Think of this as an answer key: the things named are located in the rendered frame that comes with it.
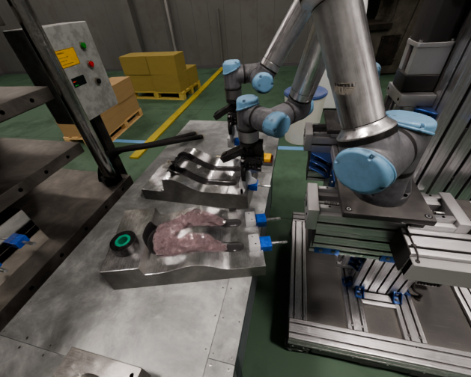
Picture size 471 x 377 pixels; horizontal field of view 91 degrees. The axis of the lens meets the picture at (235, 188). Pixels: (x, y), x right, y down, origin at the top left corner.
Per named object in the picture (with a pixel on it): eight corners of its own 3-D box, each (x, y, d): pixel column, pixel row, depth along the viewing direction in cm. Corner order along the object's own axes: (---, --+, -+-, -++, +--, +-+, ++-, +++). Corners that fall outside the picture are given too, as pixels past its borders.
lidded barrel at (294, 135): (320, 130, 318) (327, 84, 279) (319, 148, 282) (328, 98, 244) (283, 128, 331) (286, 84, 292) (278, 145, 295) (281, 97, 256)
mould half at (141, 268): (254, 217, 96) (254, 197, 89) (265, 274, 76) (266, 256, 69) (135, 229, 96) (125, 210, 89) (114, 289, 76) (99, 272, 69)
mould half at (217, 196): (257, 174, 118) (257, 152, 109) (248, 211, 99) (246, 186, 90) (169, 167, 129) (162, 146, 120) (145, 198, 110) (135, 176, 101)
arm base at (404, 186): (398, 176, 72) (412, 148, 66) (416, 209, 61) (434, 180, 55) (347, 173, 76) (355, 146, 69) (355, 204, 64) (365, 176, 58)
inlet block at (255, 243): (284, 240, 82) (285, 230, 79) (288, 252, 78) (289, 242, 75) (248, 244, 82) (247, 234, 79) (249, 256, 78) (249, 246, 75)
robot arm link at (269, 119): (299, 107, 69) (272, 99, 76) (274, 118, 64) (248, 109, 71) (297, 131, 74) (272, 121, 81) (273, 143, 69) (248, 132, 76)
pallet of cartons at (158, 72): (188, 100, 453) (178, 54, 403) (129, 100, 479) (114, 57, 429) (202, 85, 521) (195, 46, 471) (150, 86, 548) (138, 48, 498)
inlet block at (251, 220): (278, 218, 91) (279, 208, 87) (281, 228, 87) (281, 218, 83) (245, 221, 91) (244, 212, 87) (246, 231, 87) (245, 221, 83)
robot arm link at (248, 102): (247, 103, 70) (230, 97, 75) (248, 136, 77) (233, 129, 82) (266, 96, 73) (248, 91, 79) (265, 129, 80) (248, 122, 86)
